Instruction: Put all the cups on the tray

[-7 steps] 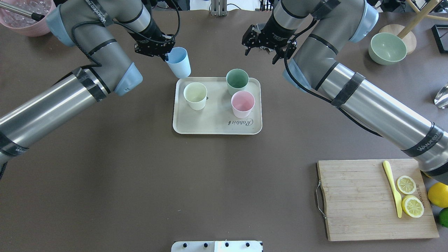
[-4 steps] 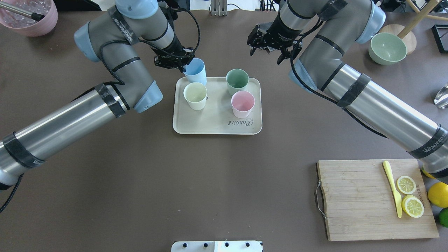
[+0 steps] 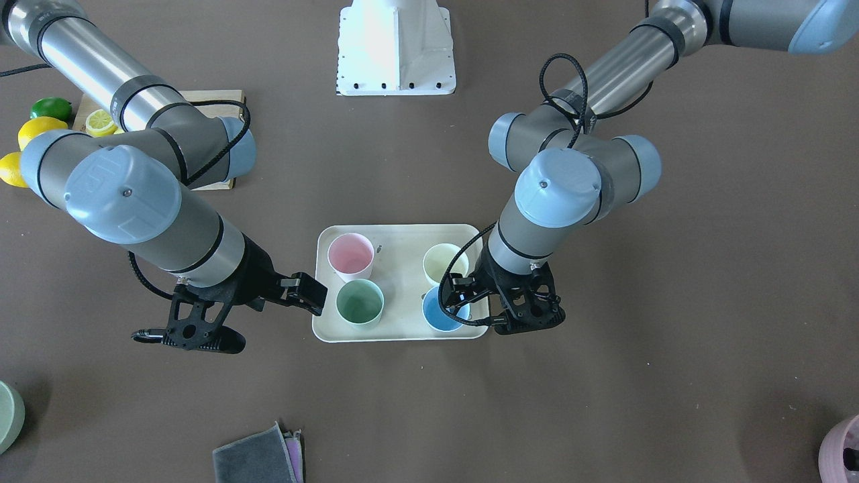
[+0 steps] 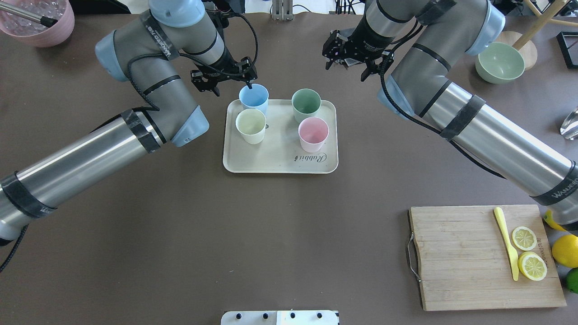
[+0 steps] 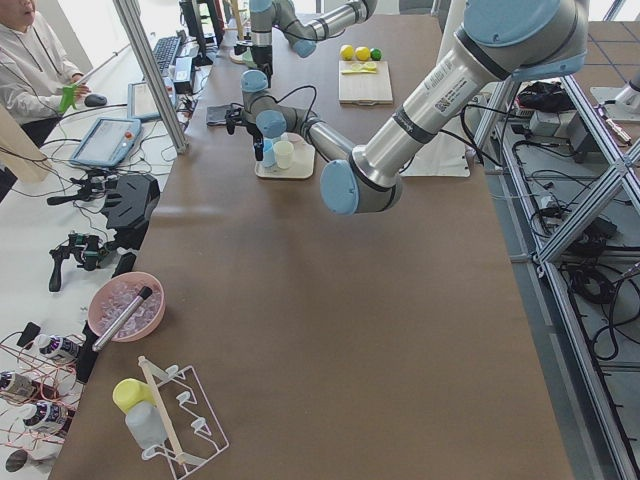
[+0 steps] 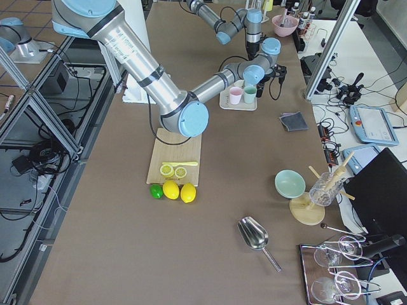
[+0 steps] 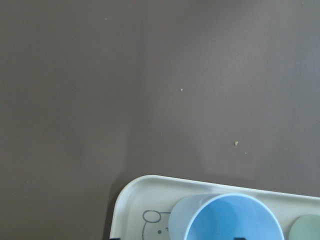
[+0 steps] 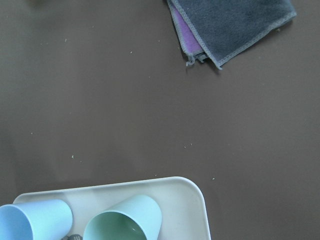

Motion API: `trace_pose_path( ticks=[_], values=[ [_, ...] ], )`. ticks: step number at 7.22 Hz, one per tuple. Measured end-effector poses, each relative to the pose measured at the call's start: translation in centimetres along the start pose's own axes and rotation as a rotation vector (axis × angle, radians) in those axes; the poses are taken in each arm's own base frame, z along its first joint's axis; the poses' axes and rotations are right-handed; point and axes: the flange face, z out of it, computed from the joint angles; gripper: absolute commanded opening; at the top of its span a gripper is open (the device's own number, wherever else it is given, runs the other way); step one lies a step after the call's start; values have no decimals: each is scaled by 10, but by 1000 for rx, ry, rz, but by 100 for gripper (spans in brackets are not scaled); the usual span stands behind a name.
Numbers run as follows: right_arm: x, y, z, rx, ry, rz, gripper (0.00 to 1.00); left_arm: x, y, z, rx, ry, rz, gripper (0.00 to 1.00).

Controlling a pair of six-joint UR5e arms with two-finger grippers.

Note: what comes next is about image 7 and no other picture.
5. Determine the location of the blue plastic cup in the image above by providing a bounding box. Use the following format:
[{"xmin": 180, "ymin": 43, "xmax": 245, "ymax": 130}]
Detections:
[{"xmin": 168, "ymin": 193, "xmax": 284, "ymax": 240}]

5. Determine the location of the cream plastic tray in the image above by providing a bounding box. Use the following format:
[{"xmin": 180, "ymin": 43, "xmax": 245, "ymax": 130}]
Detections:
[{"xmin": 109, "ymin": 175, "xmax": 320, "ymax": 240}]

